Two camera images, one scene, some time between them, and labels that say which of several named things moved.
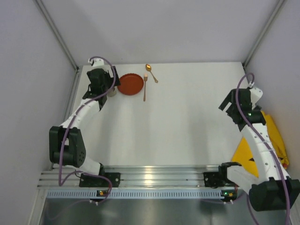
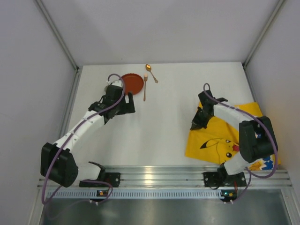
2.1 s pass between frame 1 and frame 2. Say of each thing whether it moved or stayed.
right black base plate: stayed
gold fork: stayed
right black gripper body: moved
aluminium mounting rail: stayed
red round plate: stayed
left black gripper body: moved
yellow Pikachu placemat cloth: moved
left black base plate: stayed
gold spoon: stayed
